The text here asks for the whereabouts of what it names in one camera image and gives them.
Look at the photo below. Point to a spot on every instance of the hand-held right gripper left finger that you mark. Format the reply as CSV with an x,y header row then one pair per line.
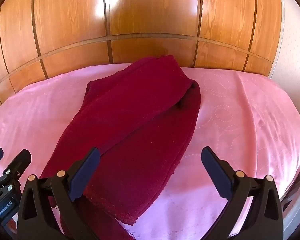
x,y
83,175

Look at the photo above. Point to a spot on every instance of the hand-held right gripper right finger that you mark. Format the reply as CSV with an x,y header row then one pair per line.
x,y
218,176

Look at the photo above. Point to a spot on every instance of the dark red cloth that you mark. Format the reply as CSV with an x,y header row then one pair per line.
x,y
130,130

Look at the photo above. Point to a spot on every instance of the pink bed sheet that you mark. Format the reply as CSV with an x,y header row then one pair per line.
x,y
240,120

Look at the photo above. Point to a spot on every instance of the wooden wardrobe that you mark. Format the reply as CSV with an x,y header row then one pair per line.
x,y
140,17

